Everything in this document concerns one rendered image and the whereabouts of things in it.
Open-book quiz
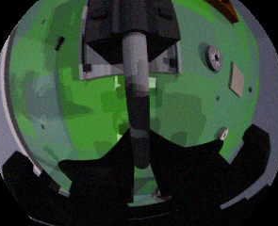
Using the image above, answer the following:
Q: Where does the brown rectangular tray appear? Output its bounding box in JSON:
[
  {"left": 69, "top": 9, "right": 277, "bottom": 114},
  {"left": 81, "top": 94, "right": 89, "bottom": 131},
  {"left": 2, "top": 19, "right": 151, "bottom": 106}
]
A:
[{"left": 206, "top": 0, "right": 239, "bottom": 23}]

